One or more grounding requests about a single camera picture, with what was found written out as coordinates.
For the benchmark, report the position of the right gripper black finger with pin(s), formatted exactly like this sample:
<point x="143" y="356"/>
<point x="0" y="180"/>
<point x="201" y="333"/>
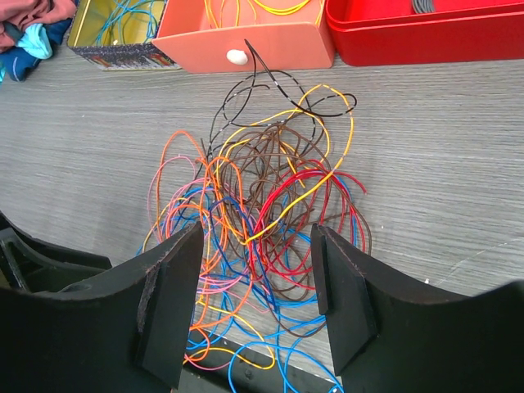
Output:
<point x="389" y="332"/>

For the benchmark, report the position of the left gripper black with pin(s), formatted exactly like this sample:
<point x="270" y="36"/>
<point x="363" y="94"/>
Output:
<point x="73" y="322"/>

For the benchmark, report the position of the blue plaid cloth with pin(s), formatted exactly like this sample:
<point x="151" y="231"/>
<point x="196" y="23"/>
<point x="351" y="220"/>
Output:
<point x="56" y="32"/>

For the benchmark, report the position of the gold tin box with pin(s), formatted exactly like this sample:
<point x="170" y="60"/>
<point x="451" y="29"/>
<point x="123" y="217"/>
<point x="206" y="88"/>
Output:
<point x="118" y="35"/>

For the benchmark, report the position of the red box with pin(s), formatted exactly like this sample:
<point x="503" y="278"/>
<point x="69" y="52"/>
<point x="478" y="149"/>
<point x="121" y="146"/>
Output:
<point x="388" y="33"/>

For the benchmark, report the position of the salmon pink box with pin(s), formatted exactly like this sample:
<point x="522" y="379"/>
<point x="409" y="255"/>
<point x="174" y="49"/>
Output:
<point x="231" y="36"/>

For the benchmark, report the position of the cyan cloth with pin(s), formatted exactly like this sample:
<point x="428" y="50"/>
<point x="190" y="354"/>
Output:
<point x="19" y="62"/>

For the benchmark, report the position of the salmon pink shirt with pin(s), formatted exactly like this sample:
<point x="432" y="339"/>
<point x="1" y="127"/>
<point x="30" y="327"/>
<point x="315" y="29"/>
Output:
<point x="23" y="13"/>

